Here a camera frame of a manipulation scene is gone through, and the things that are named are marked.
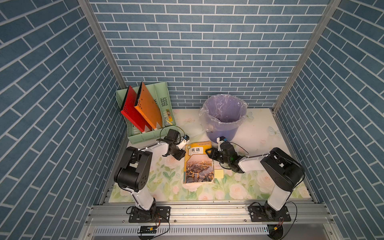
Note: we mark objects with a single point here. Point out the red folder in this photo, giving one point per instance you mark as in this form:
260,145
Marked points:
129,111

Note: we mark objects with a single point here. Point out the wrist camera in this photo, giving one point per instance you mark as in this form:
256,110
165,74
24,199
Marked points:
222,143
185,140

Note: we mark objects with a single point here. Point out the green file organizer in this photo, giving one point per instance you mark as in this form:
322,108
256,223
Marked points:
160,93

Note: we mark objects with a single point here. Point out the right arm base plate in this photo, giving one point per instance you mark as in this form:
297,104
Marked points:
261,214

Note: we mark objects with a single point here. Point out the yellow sticky note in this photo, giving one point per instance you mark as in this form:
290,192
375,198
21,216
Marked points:
219,173

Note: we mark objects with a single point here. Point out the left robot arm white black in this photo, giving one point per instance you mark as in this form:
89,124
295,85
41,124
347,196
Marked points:
133,171

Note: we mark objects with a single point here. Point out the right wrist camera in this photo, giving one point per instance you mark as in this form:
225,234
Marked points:
222,143

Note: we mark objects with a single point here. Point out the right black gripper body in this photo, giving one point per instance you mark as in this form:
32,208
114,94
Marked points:
218,156

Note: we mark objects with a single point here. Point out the small circuit board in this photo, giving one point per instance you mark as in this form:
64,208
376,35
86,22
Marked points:
150,230

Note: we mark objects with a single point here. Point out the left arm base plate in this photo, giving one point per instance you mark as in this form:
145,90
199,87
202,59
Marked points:
158,215

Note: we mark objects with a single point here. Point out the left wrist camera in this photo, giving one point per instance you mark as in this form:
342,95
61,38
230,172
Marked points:
185,140

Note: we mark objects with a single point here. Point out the orange folder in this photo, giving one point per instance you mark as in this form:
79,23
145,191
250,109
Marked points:
148,108

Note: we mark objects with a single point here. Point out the purple trash bin with bag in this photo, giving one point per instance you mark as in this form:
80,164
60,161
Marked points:
221,115

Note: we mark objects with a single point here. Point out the aluminium rail frame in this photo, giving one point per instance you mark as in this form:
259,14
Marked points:
211,220

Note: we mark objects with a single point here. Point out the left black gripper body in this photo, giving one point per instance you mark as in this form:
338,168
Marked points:
177,153

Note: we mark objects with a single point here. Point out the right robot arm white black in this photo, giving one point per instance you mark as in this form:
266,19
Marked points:
284,171

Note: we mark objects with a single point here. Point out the English textbook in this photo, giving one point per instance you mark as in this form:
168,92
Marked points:
199,167

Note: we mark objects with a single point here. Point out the yellow glue tube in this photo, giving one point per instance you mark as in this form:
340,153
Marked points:
169,116

